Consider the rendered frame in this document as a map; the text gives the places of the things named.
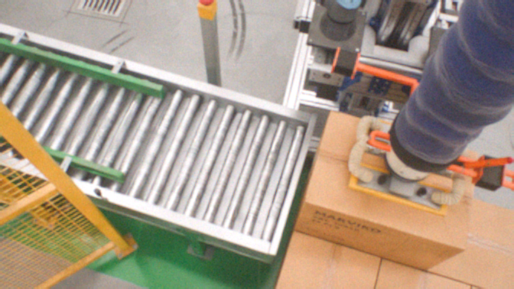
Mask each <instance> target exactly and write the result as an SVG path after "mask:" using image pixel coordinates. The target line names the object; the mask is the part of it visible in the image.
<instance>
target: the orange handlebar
mask: <svg viewBox="0 0 514 289"><path fill-rule="evenodd" d="M356 71H360V72H363V73H368V74H371V75H373V76H379V77H382V78H385V79H388V80H393V81H396V82H399V83H401V84H405V85H408V86H411V87H412V89H411V93H410V96H411V94H412V93H413V91H414V90H415V88H416V86H418V85H419V83H417V80H415V79H413V78H410V77H407V76H402V75H398V74H396V73H391V72H388V71H384V70H379V69H376V68H373V67H371V66H368V65H365V64H362V63H358V64H357V67H356ZM410 96H409V98H410ZM376 137H379V138H383V140H387V141H389V134H388V133H385V132H381V131H373V132H371V133H369V136H368V142H369V144H370V145H371V146H372V147H374V148H378V149H381V150H384V151H388V152H390V151H391V146H390V145H387V144H383V143H380V142H377V141H376V140H375V138H376ZM457 161H458V162H462V164H464V163H468V162H475V161H478V160H476V159H473V158H469V157H464V156H462V155H461V156H460V157H459V158H458V159H457ZM446 169H447V170H452V171H454V172H457V173H460V174H464V175H467V176H470V177H476V176H477V175H478V172H477V171H475V170H469V169H466V168H464V167H459V166H457V165H453V164H452V165H451V166H450V167H448V168H446ZM506 176H507V177H511V178H513V179H512V182H511V181H508V180H506V182H505V185H503V186H504V187H508V188H512V192H514V171H511V170H506Z"/></svg>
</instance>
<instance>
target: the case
mask: <svg viewBox="0 0 514 289"><path fill-rule="evenodd" d="M360 119H361V118H358V117H355V116H351V115H347V114H343V113H341V112H335V111H332V110H330V112H329V115H328V117H327V121H326V125H325V127H324V130H323V133H322V135H321V138H320V143H319V145H318V146H317V150H316V152H315V155H314V160H313V164H312V166H311V171H310V175H309V178H308V181H307V186H306V188H305V192H304V197H303V199H302V200H301V205H300V209H299V211H298V216H297V219H296V222H295V225H294V230H297V231H299V232H304V233H307V234H310V235H314V236H316V237H319V238H323V239H327V240H330V241H332V242H337V243H340V244H343V245H348V246H350V247H353V248H357V249H359V250H360V251H361V250H363V251H364V252H368V253H370V254H373V255H378V256H380V257H383V258H387V259H391V260H393V261H397V262H401V263H403V264H406V265H410V266H413V267H416V268H420V269H422V270H426V271H427V270H428V269H430V268H433V267H434V266H436V265H439V264H440V263H442V262H443V261H446V260H448V259H449V258H452V257H454V256H455V255H457V254H458V253H461V252H463V251H465V250H466V249H467V238H468V232H469V224H470V213H471V206H472V199H473V188H474V184H472V183H471V180H472V177H470V176H467V175H464V181H465V186H464V187H465V188H464V192H463V194H462V197H461V200H459V201H458V203H457V204H454V205H447V213H446V216H445V217H443V216H439V215H435V214H432V213H428V212H425V211H422V210H419V209H415V208H412V207H410V206H406V205H402V204H399V203H395V202H392V201H389V200H385V199H382V198H379V197H377V196H371V195H369V194H366V193H362V191H358V190H354V189H351V188H349V187H348V185H349V182H350V176H351V171H349V167H348V164H349V163H348V162H349V159H350V158H349V156H350V153H351V151H352V148H354V146H355V145H356V144H357V143H359V142H358V141H357V137H356V136H357V134H356V130H357V126H358V124H359V121H360ZM360 163H362V164H367V165H369V166H372V167H377V168H380V169H383V170H387V168H386V166H385V163H384V159H382V158H380V157H377V156H375V155H371V154H367V153H363V156H362V158H361V162H360ZM422 182H424V183H429V184H432V185H435V186H438V187H442V188H445V189H448V190H449V191H450V192H451V189H452V182H453V181H452V179H450V178H447V177H442V176H440V175H437V174H433V173H430V174H429V175H428V176H427V177H426V178H425V179H424V180H423V181H422Z"/></svg>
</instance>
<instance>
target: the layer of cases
mask: <svg viewBox="0 0 514 289"><path fill-rule="evenodd" d="M309 175H310V172H309ZM309 175H308V177H309ZM307 181H308V178H307ZM306 186H307V182H306V184H305V187H304V192H305V188H306ZM304 192H303V196H301V200H302V199H303V197H304ZM301 200H300V203H299V207H298V211H299V209H300V205H301ZM298 211H297V214H296V217H295V220H294V225H295V222H296V219H297V216H298ZM294 225H293V228H292V230H291V235H290V238H289V241H288V246H286V249H285V253H284V257H283V259H282V263H281V267H280V271H279V273H278V278H277V281H276V283H275V289H514V210H511V209H507V208H504V207H501V206H497V205H494V204H491V203H487V202H483V201H481V200H477V199H474V198H473V199H472V206H471V213H470V224H469V232H468V238H467V249H466V250H465V251H463V252H461V253H458V254H457V255H455V256H454V257H452V258H449V259H448V260H446V261H443V262H442V263H440V264H439V265H436V266H434V267H433V268H430V269H428V270H427V271H426V270H422V269H420V268H416V267H413V266H410V265H406V264H403V263H401V262H397V261H393V260H391V259H387V258H383V257H380V256H378V255H373V254H370V253H368V252H364V251H363V250H361V251H360V250H359V249H357V248H353V247H350V246H348V245H343V244H340V243H337V242H332V241H330V240H327V239H323V238H319V237H316V236H314V235H310V234H307V233H304V232H299V231H297V230H294Z"/></svg>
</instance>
